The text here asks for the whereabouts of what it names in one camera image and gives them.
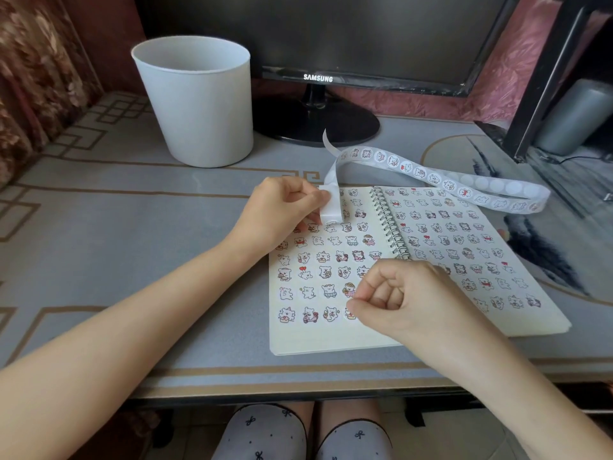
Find person's left hand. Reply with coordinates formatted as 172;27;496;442
229;176;332;257

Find person's right hand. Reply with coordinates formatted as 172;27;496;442
344;259;485;353

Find cream spiral notebook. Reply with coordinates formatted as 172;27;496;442
269;185;572;357

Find white sticker strip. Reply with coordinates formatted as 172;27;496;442
319;128;552;226

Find person's right forearm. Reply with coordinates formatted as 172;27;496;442
430;310;613;460

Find person's left forearm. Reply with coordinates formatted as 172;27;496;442
0;239;269;460

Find person's right leg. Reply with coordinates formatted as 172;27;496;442
318;399;384;436

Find person's leg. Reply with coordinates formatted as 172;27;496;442
318;399;384;436
282;402;317;441

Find person's left leg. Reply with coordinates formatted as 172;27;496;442
282;402;317;441

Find white plastic waste bin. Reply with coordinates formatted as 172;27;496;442
130;35;255;168

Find grey patterned desk mat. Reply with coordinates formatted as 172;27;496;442
0;90;613;403

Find black computer monitor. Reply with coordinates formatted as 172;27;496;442
133;0;523;148

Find grey bow-print shorts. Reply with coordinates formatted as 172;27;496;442
210;402;393;460

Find grey cylindrical speaker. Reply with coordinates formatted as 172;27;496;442
535;79;613;157

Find brown floral curtain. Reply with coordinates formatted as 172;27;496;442
0;0;104;183

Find black desk frame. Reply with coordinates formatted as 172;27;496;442
126;387;613;427

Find black cable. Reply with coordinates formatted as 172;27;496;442
550;154;613;169

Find black shelf frame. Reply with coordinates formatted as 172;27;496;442
474;0;613;164

